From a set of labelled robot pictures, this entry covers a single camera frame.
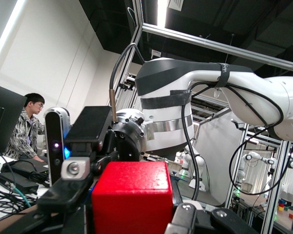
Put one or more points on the black computer monitor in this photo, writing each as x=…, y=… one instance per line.
x=5, y=107

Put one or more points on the black desktop device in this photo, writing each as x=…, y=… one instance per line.
x=22, y=165

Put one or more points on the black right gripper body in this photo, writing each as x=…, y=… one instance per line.
x=127, y=148

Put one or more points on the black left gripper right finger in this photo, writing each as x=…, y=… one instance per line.
x=185, y=219

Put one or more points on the man in patterned jacket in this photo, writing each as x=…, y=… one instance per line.
x=24, y=136

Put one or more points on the white ceiling vent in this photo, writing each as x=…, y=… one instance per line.
x=175, y=5

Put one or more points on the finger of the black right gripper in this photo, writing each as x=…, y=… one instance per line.
x=88, y=124
x=63, y=195

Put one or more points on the white partition panel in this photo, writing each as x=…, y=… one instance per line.
x=217, y=158

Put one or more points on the black power adapter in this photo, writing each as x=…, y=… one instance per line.
x=19, y=182

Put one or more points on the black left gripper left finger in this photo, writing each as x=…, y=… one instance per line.
x=63, y=224

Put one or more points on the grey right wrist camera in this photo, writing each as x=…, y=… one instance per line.
x=54, y=136

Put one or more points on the red wooden block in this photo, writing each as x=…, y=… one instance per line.
x=131, y=200

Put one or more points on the ceiling light strip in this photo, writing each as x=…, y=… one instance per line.
x=161, y=12
x=5, y=36

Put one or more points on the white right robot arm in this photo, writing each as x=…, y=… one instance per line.
x=166, y=73

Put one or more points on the brown table cover sheet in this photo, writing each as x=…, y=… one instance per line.
x=14, y=215

